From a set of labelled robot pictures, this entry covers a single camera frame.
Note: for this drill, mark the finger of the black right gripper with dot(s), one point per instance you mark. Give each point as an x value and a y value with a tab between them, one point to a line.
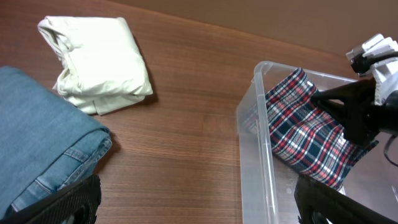
358	133
347	103

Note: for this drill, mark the cream cloth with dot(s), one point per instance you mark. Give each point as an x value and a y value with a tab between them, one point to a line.
103	69

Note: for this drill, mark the blue jeans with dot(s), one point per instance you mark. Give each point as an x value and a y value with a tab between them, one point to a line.
46	143

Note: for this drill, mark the plaid cloth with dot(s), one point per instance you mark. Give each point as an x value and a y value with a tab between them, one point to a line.
305	137

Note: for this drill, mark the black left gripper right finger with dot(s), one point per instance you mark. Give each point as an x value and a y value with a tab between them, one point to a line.
318	203

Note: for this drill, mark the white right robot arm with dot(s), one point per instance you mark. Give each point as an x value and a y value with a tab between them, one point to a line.
376	58

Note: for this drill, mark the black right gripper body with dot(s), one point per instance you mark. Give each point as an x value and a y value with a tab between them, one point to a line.
383	118

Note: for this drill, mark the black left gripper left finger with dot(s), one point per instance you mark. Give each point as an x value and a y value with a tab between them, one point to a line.
75	203

